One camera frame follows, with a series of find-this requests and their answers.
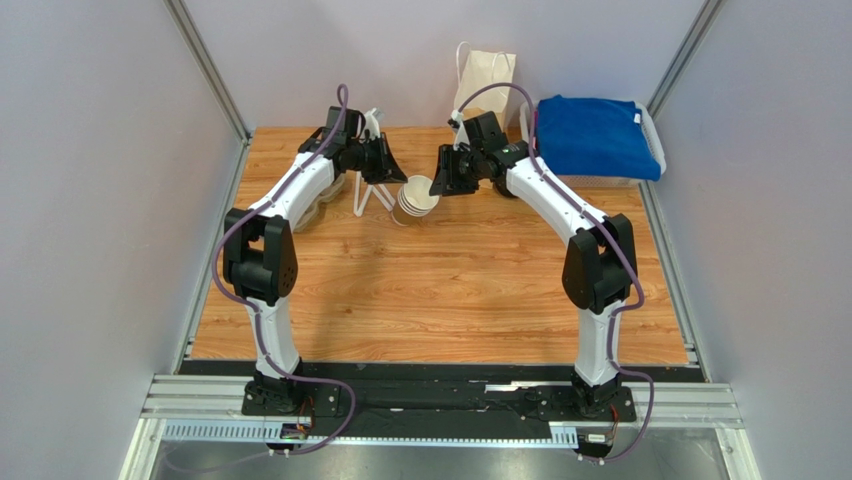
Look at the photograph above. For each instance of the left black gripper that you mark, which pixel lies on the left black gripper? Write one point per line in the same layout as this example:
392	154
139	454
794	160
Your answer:
382	175

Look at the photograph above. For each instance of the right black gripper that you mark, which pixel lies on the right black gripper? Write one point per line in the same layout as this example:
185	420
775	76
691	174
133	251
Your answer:
456	170

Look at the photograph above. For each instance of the stack of paper cups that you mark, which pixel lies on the stack of paper cups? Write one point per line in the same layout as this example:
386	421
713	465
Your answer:
414	201

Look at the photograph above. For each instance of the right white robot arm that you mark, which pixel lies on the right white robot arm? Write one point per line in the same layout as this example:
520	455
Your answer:
600	267

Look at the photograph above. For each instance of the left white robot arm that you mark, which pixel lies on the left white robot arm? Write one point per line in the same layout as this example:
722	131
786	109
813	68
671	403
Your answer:
258	252

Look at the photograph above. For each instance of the white wrapped straw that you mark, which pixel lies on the white wrapped straw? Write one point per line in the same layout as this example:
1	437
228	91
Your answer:
384	196
362	193

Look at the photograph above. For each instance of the stack of black lids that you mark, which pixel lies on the stack of black lids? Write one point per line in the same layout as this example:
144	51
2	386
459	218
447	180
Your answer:
502	189

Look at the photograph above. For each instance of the cardboard cup carrier tray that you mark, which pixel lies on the cardboard cup carrier tray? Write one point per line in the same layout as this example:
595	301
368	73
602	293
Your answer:
325	197

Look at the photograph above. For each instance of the brown paper bag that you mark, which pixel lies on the brown paper bag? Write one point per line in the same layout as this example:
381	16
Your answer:
476	69

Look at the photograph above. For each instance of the blue folded towel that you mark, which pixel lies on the blue folded towel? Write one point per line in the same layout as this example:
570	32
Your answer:
592	136

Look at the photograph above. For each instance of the white plastic basket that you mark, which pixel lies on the white plastic basket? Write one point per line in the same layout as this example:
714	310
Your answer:
649	153

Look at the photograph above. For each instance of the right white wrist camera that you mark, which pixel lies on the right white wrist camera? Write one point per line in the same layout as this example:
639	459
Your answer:
456	122

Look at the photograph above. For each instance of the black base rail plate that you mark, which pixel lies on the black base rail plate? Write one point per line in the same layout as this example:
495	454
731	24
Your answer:
438	401

